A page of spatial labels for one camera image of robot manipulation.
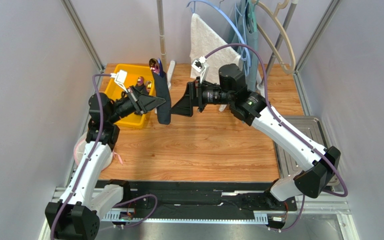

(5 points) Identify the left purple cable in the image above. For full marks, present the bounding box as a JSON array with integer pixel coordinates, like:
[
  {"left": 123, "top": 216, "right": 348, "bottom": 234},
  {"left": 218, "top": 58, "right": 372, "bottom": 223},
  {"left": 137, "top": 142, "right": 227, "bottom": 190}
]
[{"left": 49, "top": 73, "right": 158, "bottom": 240}]

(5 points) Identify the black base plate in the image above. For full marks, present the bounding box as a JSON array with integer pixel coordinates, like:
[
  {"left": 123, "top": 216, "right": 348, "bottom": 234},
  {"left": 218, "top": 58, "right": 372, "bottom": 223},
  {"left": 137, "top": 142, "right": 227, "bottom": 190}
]
[{"left": 95, "top": 179, "right": 333, "bottom": 221}]

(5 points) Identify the light blue wire hanger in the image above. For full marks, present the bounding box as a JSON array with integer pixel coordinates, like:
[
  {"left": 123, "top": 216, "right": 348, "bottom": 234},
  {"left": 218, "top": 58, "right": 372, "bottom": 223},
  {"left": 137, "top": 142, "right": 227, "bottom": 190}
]
[{"left": 234, "top": 0, "right": 252, "bottom": 77}]

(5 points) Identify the beige clothes hanger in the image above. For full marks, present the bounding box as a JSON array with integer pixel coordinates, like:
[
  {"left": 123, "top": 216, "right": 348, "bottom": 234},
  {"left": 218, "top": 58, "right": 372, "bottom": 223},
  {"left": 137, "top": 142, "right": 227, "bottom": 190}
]
[{"left": 253, "top": 0, "right": 296, "bottom": 76}]

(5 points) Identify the rolled black napkin left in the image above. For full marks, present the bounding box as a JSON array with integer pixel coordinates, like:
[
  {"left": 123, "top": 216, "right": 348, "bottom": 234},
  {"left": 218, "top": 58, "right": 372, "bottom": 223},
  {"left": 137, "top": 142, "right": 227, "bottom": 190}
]
[{"left": 135, "top": 76, "right": 145, "bottom": 92}]

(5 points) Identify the rolled black napkin right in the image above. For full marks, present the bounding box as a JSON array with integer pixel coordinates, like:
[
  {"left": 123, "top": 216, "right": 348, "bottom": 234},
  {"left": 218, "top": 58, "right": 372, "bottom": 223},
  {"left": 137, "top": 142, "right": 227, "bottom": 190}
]
[{"left": 144, "top": 81, "right": 153, "bottom": 94}]

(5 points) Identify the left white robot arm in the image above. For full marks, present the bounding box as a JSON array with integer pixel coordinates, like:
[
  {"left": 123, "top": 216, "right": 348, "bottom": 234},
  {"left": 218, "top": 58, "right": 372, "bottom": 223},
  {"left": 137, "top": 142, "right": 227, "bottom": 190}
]
[{"left": 45, "top": 86, "right": 166, "bottom": 240}]

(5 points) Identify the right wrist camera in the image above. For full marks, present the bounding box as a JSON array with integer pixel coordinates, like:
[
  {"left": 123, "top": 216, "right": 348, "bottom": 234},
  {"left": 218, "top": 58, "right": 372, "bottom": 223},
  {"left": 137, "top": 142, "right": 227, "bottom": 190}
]
[{"left": 191, "top": 56, "right": 210, "bottom": 84}]

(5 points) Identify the teal grey shirt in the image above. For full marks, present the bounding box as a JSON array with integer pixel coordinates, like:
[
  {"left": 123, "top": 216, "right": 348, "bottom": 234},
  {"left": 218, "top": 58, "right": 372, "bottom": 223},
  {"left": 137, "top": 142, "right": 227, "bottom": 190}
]
[{"left": 226, "top": 6, "right": 259, "bottom": 92}]

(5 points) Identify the rack pole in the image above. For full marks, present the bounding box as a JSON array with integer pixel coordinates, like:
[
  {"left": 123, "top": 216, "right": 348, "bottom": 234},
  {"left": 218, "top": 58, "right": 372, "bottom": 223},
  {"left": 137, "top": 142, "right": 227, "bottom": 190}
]
[
  {"left": 256, "top": 0, "right": 300, "bottom": 92},
  {"left": 156, "top": 0, "right": 167, "bottom": 68}
]

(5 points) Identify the yellow plastic bin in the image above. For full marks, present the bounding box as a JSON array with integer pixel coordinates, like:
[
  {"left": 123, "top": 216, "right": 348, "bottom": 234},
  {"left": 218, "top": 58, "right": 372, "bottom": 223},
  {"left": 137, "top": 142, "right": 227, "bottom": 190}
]
[{"left": 104, "top": 64, "right": 157, "bottom": 129}]

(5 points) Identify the steel tray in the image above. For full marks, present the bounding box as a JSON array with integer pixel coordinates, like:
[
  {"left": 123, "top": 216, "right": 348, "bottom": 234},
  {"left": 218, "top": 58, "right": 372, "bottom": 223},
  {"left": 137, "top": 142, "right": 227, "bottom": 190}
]
[{"left": 273, "top": 115, "right": 342, "bottom": 187}]

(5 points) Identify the blue clothes hanger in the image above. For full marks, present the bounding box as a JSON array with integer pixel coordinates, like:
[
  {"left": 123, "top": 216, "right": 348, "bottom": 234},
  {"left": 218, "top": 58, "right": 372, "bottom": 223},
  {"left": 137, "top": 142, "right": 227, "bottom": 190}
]
[{"left": 186, "top": 0, "right": 252, "bottom": 67}]

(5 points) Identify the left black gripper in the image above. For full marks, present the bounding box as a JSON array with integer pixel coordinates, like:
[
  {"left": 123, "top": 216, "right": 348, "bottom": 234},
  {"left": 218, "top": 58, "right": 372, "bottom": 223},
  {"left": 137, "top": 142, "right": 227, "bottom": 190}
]
[{"left": 107, "top": 85, "right": 165, "bottom": 125}]

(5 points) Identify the purple cable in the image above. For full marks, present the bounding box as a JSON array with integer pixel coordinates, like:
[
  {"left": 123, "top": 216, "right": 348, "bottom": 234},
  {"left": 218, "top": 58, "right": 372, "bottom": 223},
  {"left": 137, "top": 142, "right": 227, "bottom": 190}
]
[
  {"left": 204, "top": 43, "right": 349, "bottom": 233},
  {"left": 49, "top": 73, "right": 158, "bottom": 240}
]

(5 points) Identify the right rack pole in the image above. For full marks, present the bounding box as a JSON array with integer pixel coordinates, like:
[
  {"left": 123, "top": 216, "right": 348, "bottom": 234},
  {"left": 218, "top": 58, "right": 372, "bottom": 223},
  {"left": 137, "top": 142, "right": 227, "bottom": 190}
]
[{"left": 256, "top": 0, "right": 300, "bottom": 92}]

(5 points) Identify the purple iridescent knife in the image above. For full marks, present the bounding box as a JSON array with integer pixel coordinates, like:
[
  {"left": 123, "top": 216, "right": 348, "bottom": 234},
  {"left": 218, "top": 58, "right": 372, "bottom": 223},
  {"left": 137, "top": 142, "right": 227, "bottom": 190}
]
[{"left": 157, "top": 58, "right": 165, "bottom": 78}]

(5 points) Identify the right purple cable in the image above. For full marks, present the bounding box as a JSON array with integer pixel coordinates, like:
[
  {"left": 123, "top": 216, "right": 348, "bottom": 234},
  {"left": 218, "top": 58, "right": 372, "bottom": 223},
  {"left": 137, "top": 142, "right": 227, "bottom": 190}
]
[{"left": 204, "top": 43, "right": 349, "bottom": 233}]

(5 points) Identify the black paper napkin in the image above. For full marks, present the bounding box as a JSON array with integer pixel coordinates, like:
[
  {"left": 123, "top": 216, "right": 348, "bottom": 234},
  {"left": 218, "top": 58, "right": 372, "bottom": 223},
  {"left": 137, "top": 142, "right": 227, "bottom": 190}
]
[{"left": 151, "top": 68, "right": 173, "bottom": 126}]

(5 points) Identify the white mesh bag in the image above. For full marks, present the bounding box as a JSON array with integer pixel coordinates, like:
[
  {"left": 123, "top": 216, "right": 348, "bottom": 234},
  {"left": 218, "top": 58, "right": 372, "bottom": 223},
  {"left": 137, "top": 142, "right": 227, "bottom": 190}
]
[{"left": 73, "top": 132, "right": 124, "bottom": 170}]

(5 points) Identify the white towel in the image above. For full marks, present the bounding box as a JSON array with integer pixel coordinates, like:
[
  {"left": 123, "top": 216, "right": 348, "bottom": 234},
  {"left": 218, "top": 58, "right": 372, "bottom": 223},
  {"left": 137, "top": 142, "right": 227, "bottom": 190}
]
[{"left": 189, "top": 13, "right": 242, "bottom": 84}]

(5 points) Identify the left white rack foot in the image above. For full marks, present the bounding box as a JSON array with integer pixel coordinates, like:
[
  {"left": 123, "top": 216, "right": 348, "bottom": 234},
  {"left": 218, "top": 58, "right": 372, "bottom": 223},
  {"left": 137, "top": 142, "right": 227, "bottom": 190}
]
[{"left": 155, "top": 60, "right": 176, "bottom": 115}]

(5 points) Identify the left rack pole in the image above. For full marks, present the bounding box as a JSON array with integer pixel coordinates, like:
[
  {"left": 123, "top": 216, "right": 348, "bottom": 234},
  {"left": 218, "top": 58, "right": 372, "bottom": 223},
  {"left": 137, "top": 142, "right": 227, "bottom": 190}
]
[{"left": 156, "top": 0, "right": 167, "bottom": 68}]

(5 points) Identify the green clothes hanger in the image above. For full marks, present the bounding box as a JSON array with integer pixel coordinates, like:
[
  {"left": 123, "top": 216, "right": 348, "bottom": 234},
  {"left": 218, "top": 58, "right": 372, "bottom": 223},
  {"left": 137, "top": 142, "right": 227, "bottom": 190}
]
[{"left": 246, "top": 0, "right": 259, "bottom": 34}]

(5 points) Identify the rolled black napkin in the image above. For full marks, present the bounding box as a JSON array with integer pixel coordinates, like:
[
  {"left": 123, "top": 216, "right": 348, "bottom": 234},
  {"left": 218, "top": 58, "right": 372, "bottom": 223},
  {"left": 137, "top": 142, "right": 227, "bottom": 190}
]
[
  {"left": 144, "top": 81, "right": 153, "bottom": 94},
  {"left": 135, "top": 76, "right": 145, "bottom": 92}
]

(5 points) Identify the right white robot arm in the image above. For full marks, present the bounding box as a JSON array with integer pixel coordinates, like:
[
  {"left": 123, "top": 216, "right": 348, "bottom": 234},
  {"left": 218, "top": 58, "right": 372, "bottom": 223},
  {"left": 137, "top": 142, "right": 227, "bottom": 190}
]
[{"left": 170, "top": 64, "right": 341, "bottom": 202}]

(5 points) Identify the iridescent spoon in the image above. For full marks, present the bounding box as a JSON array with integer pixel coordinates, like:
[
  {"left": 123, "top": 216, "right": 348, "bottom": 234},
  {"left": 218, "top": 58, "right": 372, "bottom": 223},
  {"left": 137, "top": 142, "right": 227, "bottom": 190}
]
[{"left": 148, "top": 58, "right": 159, "bottom": 75}]

